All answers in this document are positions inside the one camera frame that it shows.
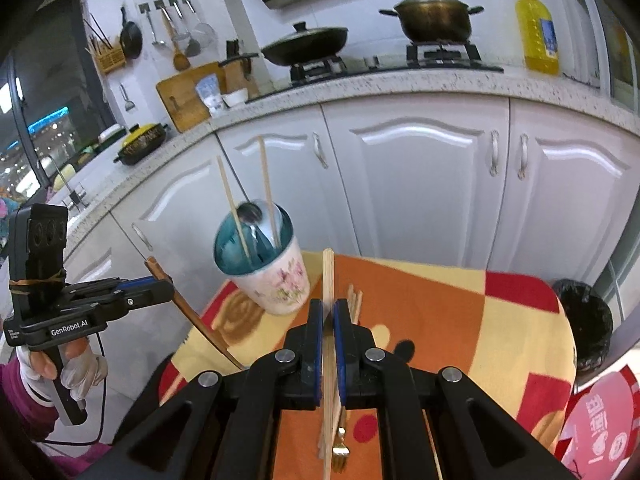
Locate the red plastic stool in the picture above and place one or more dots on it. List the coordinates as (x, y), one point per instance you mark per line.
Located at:
(605, 425)

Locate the sink faucet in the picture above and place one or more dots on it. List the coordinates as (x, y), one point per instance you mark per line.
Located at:
(70, 185)

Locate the bronze cooking pot with lid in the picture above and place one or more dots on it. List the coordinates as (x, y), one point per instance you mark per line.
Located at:
(435, 17)

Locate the glass panel door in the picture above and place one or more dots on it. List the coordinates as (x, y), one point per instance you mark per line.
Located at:
(620, 60)

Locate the light wooden chopstick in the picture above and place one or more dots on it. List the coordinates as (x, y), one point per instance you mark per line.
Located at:
(328, 280)
(232, 205)
(266, 180)

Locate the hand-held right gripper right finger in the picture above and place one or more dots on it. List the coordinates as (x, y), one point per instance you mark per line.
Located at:
(341, 350)

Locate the metal strainer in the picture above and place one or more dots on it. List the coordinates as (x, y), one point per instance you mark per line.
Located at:
(192, 47)
(206, 35)

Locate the person's left hand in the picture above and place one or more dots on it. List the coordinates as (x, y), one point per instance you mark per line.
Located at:
(85, 372)

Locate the black gas stove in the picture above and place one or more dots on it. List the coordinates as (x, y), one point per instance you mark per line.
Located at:
(400, 62)

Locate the floral utensil holder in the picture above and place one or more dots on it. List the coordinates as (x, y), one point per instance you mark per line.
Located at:
(275, 285)

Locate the person's left forearm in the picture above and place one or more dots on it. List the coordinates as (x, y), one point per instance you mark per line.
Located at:
(20, 410)

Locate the wooden cutting board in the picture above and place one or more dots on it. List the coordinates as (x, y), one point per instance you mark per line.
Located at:
(182, 95)

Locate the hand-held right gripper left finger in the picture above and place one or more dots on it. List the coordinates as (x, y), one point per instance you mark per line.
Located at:
(315, 345)

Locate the white cabinet door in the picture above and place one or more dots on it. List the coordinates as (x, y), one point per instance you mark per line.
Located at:
(575, 200)
(415, 185)
(95, 255)
(170, 200)
(285, 160)

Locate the checkered printed blanket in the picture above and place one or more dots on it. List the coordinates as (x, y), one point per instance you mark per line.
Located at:
(450, 320)

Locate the wooden knife block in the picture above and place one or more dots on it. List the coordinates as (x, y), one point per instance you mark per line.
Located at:
(237, 72)

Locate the metal peeler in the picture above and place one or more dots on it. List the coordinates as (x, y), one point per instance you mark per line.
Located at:
(129, 102)

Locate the black trash bin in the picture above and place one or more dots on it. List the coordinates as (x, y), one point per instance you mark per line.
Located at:
(585, 325)

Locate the dark brown wooden chopstick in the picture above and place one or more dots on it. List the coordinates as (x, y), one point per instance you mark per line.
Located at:
(185, 305)

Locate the bunch of light wooden chopsticks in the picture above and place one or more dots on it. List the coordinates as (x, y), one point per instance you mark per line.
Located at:
(356, 305)

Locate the metal ladle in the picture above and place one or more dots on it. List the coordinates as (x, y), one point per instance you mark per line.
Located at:
(156, 35)

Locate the wall chopstick basket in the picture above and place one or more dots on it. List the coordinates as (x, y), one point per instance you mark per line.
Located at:
(110, 57)

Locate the kitchen window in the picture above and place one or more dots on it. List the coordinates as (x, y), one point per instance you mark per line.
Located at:
(50, 100)

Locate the black frying pan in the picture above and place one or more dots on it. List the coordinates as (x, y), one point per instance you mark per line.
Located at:
(131, 37)

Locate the yellow and black casserole pot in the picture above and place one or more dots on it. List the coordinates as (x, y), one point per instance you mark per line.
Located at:
(140, 142)

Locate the yellow cooking oil bottle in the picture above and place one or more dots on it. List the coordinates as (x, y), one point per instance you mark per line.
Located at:
(537, 40)

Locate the metal spoon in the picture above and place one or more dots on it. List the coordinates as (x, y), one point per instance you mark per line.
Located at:
(250, 212)

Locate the gold fork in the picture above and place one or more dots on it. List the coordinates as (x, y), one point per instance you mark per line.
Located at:
(340, 452)

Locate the wooden spatula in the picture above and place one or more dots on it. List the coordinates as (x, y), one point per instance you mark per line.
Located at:
(181, 60)

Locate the white and blue bag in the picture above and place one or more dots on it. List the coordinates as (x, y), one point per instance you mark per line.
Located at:
(210, 95)

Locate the black wok with lid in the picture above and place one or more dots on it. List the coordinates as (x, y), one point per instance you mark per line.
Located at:
(305, 45)

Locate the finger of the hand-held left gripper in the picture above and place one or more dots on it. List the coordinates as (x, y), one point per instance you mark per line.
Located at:
(142, 285)
(145, 301)

